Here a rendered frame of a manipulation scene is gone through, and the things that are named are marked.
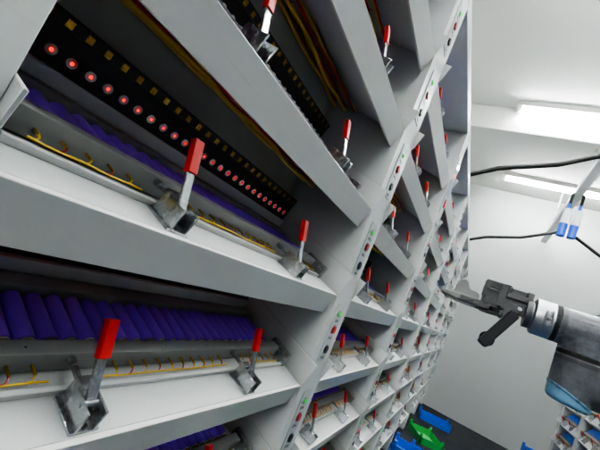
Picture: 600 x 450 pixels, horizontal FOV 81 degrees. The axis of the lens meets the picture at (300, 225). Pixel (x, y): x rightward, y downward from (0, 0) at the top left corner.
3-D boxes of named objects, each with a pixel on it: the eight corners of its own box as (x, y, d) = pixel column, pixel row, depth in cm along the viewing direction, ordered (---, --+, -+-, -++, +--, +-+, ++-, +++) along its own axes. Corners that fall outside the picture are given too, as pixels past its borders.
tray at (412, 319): (414, 330, 192) (431, 312, 191) (394, 327, 140) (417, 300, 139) (386, 305, 202) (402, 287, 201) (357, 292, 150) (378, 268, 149)
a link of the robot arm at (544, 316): (543, 339, 90) (551, 338, 82) (521, 331, 93) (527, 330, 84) (553, 305, 92) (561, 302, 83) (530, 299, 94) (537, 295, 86)
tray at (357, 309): (389, 326, 132) (406, 306, 131) (337, 315, 79) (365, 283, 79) (351, 289, 142) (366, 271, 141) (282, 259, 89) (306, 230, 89)
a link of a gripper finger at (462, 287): (446, 273, 99) (481, 285, 95) (439, 294, 98) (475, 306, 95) (447, 272, 96) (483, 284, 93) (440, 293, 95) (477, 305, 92)
